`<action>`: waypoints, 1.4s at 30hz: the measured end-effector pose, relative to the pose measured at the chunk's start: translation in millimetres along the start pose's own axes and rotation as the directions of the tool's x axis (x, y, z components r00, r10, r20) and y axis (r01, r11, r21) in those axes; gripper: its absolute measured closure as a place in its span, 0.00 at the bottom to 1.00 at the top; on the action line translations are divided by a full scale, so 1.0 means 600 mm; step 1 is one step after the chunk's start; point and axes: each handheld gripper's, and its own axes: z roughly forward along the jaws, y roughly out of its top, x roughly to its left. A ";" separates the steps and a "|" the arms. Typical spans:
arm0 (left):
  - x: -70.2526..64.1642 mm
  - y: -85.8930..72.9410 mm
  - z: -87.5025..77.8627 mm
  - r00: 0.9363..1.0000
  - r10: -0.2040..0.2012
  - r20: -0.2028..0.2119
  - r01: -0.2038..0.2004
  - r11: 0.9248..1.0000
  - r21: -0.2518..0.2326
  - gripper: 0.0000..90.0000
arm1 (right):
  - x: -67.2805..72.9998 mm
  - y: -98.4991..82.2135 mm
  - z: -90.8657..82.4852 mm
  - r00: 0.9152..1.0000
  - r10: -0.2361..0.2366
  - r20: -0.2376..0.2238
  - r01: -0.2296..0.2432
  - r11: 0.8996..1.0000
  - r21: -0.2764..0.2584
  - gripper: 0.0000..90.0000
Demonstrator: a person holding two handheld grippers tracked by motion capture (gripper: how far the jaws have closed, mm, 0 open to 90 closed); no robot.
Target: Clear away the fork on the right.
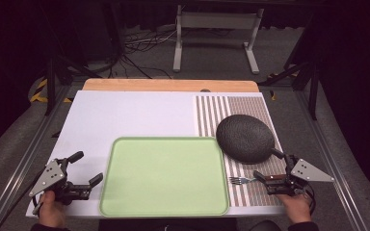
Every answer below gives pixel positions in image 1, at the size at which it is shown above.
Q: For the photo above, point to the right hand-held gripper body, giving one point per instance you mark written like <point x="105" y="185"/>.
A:
<point x="302" y="174"/>

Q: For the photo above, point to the person's dark clothing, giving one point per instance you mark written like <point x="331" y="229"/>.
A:
<point x="167" y="225"/>

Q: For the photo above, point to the person's right hand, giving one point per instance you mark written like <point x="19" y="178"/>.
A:
<point x="295" y="207"/>

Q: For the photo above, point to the light green tray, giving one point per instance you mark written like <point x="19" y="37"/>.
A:
<point x="163" y="176"/>

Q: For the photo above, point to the aluminium floor rail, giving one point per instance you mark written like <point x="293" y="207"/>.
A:
<point x="330" y="154"/>
<point x="22" y="160"/>

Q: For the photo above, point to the wooden table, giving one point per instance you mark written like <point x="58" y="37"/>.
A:
<point x="170" y="85"/>

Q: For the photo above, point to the yellow black hazard tape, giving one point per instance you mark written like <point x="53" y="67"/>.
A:
<point x="40" y="93"/>

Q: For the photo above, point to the person's left hand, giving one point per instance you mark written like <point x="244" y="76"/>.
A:
<point x="51" y="210"/>

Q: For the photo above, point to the white board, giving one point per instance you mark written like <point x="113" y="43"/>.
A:
<point x="125" y="112"/>

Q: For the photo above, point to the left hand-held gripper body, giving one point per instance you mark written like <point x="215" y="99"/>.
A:
<point x="49" y="177"/>

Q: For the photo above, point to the grey metal stand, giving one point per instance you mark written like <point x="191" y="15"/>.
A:
<point x="218" y="20"/>

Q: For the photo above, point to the striped brown placemat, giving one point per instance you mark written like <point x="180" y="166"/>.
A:
<point x="212" y="112"/>

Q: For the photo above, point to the black tripod stand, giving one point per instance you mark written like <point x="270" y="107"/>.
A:
<point x="51" y="83"/>
<point x="311" y="86"/>

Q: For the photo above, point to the dark grey oval plate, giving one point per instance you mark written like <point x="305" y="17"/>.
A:
<point x="245" y="138"/>

